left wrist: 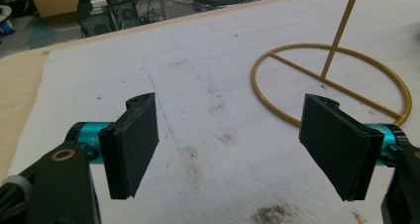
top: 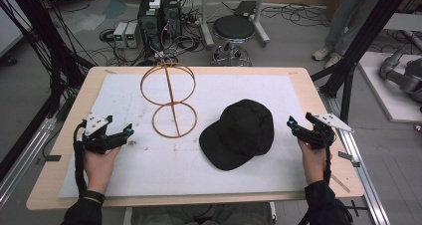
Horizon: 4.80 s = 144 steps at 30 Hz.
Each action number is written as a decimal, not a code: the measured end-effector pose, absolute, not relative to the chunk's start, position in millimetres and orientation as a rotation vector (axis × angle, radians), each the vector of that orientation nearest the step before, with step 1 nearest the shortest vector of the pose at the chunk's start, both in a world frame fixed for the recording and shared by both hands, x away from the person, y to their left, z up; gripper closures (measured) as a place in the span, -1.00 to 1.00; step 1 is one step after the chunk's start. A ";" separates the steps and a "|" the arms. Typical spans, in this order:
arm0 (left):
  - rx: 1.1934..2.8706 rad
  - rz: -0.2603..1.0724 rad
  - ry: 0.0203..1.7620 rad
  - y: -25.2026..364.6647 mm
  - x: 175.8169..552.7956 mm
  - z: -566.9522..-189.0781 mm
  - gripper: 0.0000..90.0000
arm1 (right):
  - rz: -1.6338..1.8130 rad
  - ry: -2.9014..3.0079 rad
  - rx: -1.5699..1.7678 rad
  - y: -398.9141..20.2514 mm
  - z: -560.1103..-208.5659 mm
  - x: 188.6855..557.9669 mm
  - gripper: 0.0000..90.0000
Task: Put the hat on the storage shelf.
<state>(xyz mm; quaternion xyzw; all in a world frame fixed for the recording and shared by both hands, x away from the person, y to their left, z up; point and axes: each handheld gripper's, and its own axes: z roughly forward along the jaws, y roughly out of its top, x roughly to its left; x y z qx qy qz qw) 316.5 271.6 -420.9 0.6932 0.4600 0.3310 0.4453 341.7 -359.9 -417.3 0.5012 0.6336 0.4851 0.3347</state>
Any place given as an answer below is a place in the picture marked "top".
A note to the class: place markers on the white table mat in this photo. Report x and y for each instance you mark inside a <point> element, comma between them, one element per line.
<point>185,165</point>

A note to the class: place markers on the black computer tower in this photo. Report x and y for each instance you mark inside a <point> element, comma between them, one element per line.
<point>171,14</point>
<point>150,22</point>

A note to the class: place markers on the person's right hand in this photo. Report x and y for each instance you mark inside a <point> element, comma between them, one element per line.
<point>313,162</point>

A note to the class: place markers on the black round stool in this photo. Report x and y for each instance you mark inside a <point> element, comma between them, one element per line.
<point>233,36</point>

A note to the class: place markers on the aluminium rail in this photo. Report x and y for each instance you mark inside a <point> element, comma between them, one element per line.
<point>358,172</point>
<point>23,152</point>

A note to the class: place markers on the black baseball cap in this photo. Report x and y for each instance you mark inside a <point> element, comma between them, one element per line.
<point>239,134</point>

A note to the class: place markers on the person's left hand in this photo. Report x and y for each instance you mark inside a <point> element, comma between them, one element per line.
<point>99,167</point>

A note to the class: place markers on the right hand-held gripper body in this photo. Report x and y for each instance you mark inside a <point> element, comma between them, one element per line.
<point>321,129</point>

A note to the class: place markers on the black metal frame post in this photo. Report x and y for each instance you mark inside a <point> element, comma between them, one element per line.
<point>361,39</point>
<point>43,36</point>

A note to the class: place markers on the grey power supply unit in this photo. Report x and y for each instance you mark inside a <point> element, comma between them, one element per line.
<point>120,35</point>
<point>132,35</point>

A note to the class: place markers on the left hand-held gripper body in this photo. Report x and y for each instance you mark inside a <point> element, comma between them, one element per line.
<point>98,134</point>

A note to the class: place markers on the black wristband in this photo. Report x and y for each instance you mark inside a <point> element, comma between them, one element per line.
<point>93,196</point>

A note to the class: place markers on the white desk frame legs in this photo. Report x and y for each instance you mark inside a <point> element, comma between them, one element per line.
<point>232,16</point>

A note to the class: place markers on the white platform board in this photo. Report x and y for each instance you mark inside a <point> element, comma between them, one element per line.
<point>381,92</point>

